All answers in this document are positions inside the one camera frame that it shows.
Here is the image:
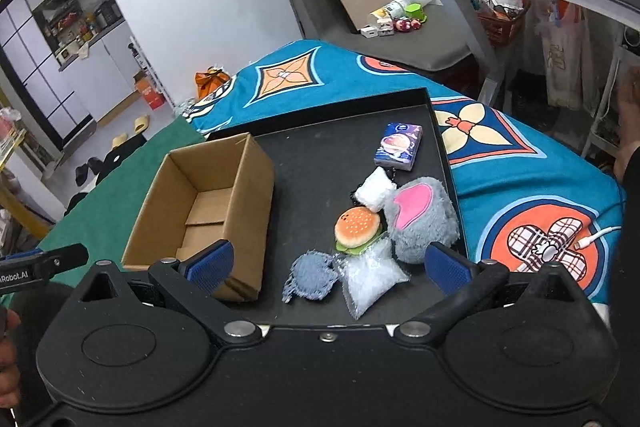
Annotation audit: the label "grey pink plush toy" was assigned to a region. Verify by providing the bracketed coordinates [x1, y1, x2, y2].
[383, 176, 460, 265]

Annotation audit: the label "clear bag white filling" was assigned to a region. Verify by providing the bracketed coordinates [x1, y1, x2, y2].
[334, 234, 410, 320]

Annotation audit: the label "hamburger plush toy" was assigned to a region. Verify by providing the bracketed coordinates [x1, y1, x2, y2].
[334, 206, 382, 255]

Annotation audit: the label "white fluffy cloth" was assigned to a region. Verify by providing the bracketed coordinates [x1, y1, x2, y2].
[354, 167, 397, 212]

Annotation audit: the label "blue tissue pack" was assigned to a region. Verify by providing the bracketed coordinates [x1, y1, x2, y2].
[373, 122, 423, 171]

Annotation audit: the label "person's left hand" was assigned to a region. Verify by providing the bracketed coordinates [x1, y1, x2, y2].
[0, 310, 21, 410]

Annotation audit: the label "green cloth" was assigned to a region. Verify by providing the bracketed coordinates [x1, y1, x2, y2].
[37, 116, 207, 308]

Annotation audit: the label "blue patterned blanket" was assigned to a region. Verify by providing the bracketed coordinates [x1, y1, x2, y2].
[182, 40, 625, 305]

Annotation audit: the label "brown cardboard box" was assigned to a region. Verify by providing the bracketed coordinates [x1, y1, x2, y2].
[122, 133, 274, 303]

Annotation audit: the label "black slipper pair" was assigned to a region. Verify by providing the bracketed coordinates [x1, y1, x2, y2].
[75, 157, 103, 187]

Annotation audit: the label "black shallow tray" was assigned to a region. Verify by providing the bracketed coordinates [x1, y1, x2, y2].
[205, 86, 469, 327]

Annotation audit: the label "black chair with logo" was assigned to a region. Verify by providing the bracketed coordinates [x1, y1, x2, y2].
[96, 133, 146, 184]

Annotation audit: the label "yellow slipper pair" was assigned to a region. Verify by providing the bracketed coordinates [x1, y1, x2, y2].
[110, 114, 151, 151]

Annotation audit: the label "orange cardboard carton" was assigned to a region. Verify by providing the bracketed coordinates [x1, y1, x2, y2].
[134, 70, 165, 110]

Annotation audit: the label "orange gift bag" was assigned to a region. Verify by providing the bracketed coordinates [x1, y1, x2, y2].
[194, 67, 231, 100]

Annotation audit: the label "white kitchen cabinet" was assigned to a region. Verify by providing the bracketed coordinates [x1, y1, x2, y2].
[26, 0, 142, 122]

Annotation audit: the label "grey folding mattress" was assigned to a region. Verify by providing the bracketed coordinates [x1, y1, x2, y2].
[290, 0, 478, 80]

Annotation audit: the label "beige tote bag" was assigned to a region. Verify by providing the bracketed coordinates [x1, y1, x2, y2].
[536, 0, 597, 114]

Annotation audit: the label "red toy figures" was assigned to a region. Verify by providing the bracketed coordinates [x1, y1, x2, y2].
[394, 18, 422, 32]

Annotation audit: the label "red basket under desk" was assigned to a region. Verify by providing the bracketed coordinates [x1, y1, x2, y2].
[477, 0, 530, 48]

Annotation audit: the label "green toy cup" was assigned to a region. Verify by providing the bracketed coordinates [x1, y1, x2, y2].
[405, 2, 427, 24]

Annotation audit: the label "white tipped jar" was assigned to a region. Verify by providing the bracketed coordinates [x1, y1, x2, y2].
[368, 0, 412, 26]

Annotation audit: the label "white charging cable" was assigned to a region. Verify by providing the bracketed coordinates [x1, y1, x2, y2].
[572, 225, 624, 252]

